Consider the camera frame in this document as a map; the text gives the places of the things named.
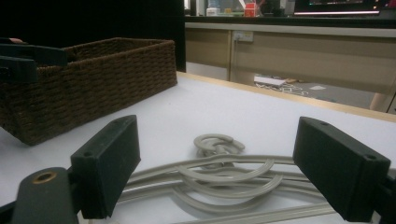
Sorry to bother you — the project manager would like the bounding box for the wooden shelf unit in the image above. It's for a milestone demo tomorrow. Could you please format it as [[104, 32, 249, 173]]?
[[184, 15, 396, 114]]

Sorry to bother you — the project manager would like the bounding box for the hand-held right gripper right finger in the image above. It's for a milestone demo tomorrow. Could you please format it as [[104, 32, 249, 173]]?
[[292, 116, 392, 223]]

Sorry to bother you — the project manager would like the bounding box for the black curtain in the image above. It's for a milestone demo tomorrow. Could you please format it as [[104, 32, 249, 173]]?
[[0, 0, 187, 73]]

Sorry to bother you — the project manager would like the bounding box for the white power strip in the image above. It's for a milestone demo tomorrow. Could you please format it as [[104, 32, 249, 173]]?
[[253, 75, 287, 88]]

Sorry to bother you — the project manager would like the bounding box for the brown wicker basket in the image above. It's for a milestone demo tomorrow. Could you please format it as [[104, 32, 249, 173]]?
[[0, 36, 178, 147]]

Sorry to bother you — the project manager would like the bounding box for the dark monitor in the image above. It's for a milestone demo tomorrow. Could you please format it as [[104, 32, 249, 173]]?
[[293, 0, 381, 17]]

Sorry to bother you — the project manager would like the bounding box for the grey plastic clothes hanger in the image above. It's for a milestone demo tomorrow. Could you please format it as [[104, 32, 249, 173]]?
[[124, 141, 396, 224], [120, 133, 328, 216]]

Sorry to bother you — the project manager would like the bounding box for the red box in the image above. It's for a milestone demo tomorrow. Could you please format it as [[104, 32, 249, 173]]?
[[243, 2, 258, 18]]

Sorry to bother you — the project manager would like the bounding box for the white floor cable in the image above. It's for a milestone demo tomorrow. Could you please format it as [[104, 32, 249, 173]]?
[[257, 81, 310, 98]]

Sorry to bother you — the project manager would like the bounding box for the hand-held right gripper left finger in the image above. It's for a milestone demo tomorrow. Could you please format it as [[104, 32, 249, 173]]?
[[70, 114, 142, 220]]

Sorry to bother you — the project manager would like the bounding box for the white wall socket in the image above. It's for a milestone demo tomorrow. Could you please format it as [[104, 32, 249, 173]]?
[[233, 30, 254, 43]]

